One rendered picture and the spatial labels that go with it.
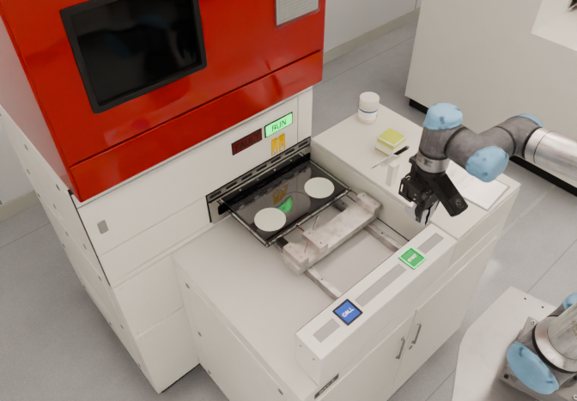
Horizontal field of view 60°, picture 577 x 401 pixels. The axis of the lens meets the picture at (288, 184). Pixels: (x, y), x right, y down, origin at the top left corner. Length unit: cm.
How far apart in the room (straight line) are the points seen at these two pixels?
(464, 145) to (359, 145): 74
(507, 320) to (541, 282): 124
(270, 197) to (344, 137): 36
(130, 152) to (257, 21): 46
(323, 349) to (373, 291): 22
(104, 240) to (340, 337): 69
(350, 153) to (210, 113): 58
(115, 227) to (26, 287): 144
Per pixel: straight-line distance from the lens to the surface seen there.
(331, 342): 130
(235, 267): 160
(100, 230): 145
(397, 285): 141
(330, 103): 367
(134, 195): 144
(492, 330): 157
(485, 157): 108
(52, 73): 112
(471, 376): 148
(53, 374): 254
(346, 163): 172
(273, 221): 160
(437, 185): 122
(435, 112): 112
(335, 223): 163
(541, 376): 122
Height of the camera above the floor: 209
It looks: 44 degrees down
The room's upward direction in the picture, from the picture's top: 1 degrees counter-clockwise
